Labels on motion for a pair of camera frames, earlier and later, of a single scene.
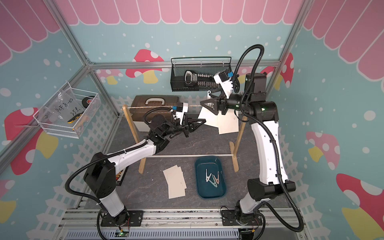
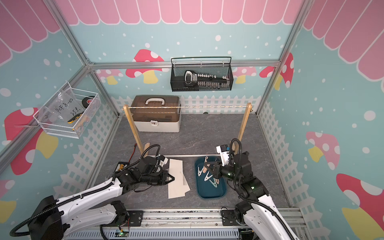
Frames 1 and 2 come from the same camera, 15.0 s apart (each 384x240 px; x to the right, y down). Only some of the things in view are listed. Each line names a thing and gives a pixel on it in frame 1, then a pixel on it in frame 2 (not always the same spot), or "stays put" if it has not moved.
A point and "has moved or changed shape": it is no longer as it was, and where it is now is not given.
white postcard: (176, 185) stays put
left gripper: (191, 126) -> (163, 180)
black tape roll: (86, 101) stays put
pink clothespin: (217, 179) has moved or changed shape
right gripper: (223, 100) -> (214, 171)
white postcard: (228, 123) -> (176, 170)
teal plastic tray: (210, 182) stays put
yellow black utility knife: (75, 118) stays put
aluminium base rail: (184, 224) stays put
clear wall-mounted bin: (69, 112) stays put
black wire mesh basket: (206, 67) stays put
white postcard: (211, 119) -> (184, 187)
